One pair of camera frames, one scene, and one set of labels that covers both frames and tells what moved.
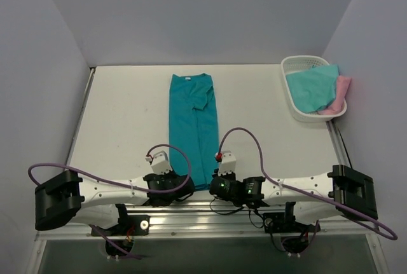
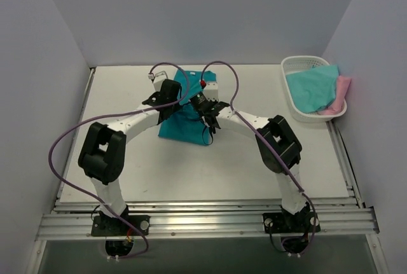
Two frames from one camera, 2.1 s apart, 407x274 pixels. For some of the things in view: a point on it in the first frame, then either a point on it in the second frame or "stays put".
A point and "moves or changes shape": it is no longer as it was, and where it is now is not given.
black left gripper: (183, 187) -> (152, 99)
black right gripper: (218, 174) -> (210, 114)
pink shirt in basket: (342, 83) stays put
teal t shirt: (193, 127) moves or changes shape
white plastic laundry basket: (301, 63) stays put
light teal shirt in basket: (313, 90) stays put
